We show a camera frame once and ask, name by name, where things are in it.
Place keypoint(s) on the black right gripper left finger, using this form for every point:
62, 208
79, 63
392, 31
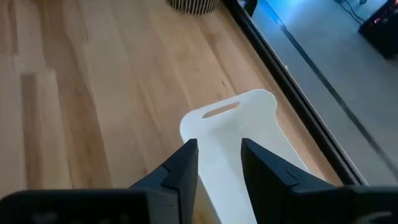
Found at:
174, 193

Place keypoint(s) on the potted plant in ribbed pot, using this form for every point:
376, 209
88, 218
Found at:
192, 6

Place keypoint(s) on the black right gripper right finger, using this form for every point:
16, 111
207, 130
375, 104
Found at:
280, 193

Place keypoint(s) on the black aluminium table frame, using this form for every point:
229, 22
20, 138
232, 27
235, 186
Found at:
318, 127

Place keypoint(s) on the white plastic basket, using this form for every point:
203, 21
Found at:
224, 130

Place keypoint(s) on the black box with red lights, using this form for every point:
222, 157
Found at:
382, 31

